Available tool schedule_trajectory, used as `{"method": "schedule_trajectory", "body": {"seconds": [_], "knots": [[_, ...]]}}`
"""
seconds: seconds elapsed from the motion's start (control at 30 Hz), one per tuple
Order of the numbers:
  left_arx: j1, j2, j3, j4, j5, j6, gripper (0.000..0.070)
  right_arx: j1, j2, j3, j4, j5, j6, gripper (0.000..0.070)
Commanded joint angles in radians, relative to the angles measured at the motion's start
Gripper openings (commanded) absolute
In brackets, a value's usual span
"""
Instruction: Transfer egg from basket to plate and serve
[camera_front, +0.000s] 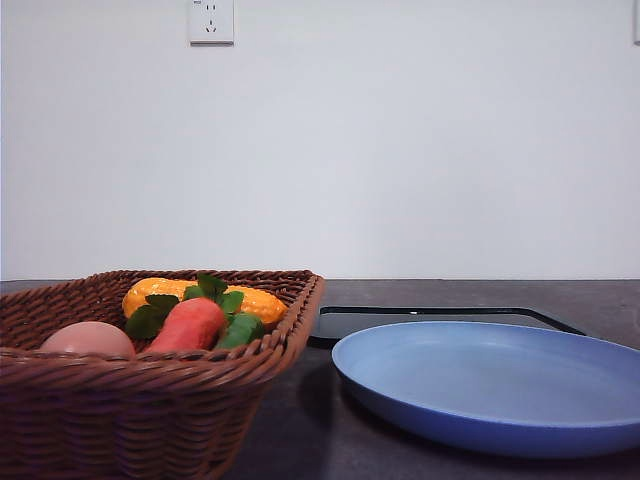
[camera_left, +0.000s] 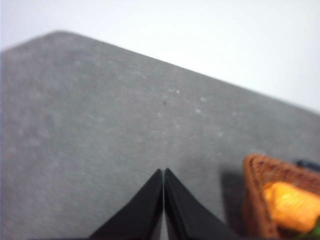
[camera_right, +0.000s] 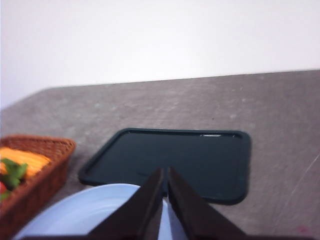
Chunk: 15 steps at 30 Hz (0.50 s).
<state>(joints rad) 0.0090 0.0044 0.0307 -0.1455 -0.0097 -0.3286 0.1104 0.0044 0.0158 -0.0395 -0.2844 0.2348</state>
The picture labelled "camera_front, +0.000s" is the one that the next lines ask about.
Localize blue plastic plate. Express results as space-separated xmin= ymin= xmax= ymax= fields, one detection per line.
xmin=332 ymin=321 xmax=640 ymax=459

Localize brown egg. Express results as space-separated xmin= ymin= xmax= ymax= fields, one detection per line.
xmin=40 ymin=321 xmax=137 ymax=357

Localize brown wicker basket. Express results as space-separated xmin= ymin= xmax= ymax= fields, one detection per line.
xmin=0 ymin=270 xmax=324 ymax=480

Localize dark green tray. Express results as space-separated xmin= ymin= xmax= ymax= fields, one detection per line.
xmin=307 ymin=307 xmax=587 ymax=349

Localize yellow toy corn cob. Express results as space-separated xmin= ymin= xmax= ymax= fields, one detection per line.
xmin=122 ymin=278 xmax=288 ymax=324

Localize green toy cucumber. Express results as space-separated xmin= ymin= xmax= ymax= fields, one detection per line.
xmin=221 ymin=313 xmax=264 ymax=349

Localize orange toy carrot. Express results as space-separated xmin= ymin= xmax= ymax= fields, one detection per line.
xmin=126 ymin=275 xmax=244 ymax=353

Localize white wall power outlet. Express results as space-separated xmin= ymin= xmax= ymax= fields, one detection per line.
xmin=190 ymin=0 xmax=235 ymax=47

